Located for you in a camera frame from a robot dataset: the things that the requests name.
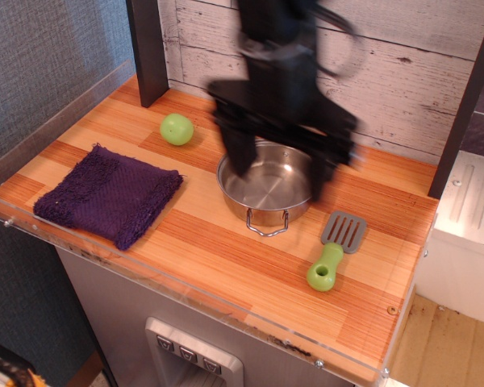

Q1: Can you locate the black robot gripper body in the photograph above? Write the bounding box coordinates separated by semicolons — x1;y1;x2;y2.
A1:
207;40;358;165

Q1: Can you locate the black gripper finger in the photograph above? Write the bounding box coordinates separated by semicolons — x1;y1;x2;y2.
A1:
309;152;339;202
219;122;257;177

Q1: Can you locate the green handled grey spatula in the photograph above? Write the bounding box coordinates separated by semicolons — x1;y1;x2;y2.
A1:
306;210;367;292

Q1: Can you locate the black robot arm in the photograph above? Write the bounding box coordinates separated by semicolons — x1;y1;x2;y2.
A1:
207;1;361;201

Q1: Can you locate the purple folded cloth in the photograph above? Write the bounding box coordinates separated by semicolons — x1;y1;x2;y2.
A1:
33;144;183;251

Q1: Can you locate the stainless steel pot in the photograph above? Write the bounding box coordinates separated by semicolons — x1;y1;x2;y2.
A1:
216;139;311;237

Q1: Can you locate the green toy apple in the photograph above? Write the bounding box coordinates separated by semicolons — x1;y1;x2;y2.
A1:
160;113;194;146

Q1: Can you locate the white toy sink unit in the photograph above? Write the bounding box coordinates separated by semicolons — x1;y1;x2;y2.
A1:
415;152;484;322

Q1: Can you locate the grey toy fridge front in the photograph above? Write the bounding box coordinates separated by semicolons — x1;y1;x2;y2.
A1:
56;248;349;386

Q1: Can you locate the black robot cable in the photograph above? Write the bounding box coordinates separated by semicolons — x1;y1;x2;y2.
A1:
306;0;366;80

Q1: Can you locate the dark left shelf post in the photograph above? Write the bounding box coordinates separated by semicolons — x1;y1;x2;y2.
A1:
126;0;169;108

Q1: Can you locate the dark shelf post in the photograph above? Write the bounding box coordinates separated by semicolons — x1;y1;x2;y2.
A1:
126;0;169;108
428;37;484;199

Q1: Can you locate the dark right shelf post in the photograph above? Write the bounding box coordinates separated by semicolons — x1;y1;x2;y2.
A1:
428;37;484;199

